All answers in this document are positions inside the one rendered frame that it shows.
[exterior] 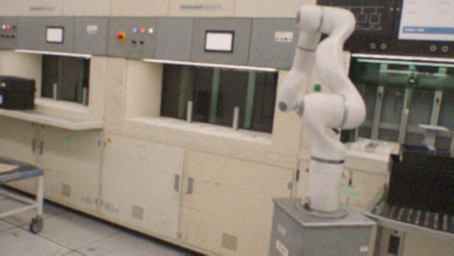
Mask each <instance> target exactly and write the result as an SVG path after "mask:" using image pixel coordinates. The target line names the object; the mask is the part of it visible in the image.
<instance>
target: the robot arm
mask: <svg viewBox="0 0 454 256"><path fill-rule="evenodd" d="M296 24H297V27H298V28H299V29H300V30H301V32H300V36H299V40H298V45H297V49H296V53H295V57H294V61H293V67H292V69H291V70H290V71H289V73H288V74H287V75H286V76H285V78H284V82H283V83H282V86H281V90H280V94H279V97H278V108H279V110H280V111H281V112H282V113H287V112H290V111H291V110H293V111H294V112H295V113H296V114H297V115H298V117H300V120H301V122H302V124H304V126H305V127H306V129H307V131H308V132H309V136H310V138H311V157H310V164H309V171H308V177H307V191H306V198H303V199H302V200H298V201H297V202H295V207H296V208H297V209H298V210H299V211H301V212H303V213H306V214H307V215H312V216H315V217H319V218H325V219H341V218H345V217H346V216H347V215H348V210H347V209H346V208H345V207H343V206H341V205H340V204H339V200H340V194H341V183H342V176H343V171H344V164H345V146H344V144H343V143H341V142H339V141H338V140H336V139H334V138H333V137H331V136H329V135H328V133H327V131H326V127H332V130H333V131H334V132H335V133H336V134H339V133H340V132H341V131H340V130H339V129H338V128H341V129H353V128H355V127H357V126H360V125H361V124H362V123H363V122H364V119H365V117H366V109H365V105H364V102H363V100H362V98H361V97H360V96H359V94H358V92H357V91H356V89H355V86H354V85H353V84H352V83H351V81H350V80H349V77H348V76H347V74H346V73H345V68H344V60H343V51H342V47H343V44H344V42H345V41H346V40H347V39H348V38H349V36H350V35H351V34H352V33H353V29H354V25H355V20H354V17H353V15H352V14H351V12H350V11H347V10H345V9H340V8H335V7H329V6H316V5H305V6H302V7H301V8H300V9H299V10H298V12H297V14H296ZM322 33H327V34H328V35H329V36H330V37H329V38H327V39H326V40H324V41H323V42H321V43H320V44H319V40H320V37H321V34H322ZM314 60H315V64H316V70H317V72H318V75H319V78H320V79H321V81H322V82H323V83H324V84H325V85H326V86H327V87H328V88H329V89H331V90H332V92H333V94H334V95H333V94H325V93H311V94H309V95H307V96H304V95H303V94H301V93H300V92H299V91H298V89H299V88H300V87H301V85H302V84H303V82H304V81H305V80H306V79H307V78H308V76H309V74H310V72H311V70H312V66H313V63H314Z"/></svg>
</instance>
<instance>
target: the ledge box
mask: <svg viewBox="0 0 454 256"><path fill-rule="evenodd" d="M36 91H37V89H36V80H35V79H34V78H29V77H24V76H22V77H18V76H8V75H0V109H5V110H25V109H34V104H35V93H36Z"/></svg>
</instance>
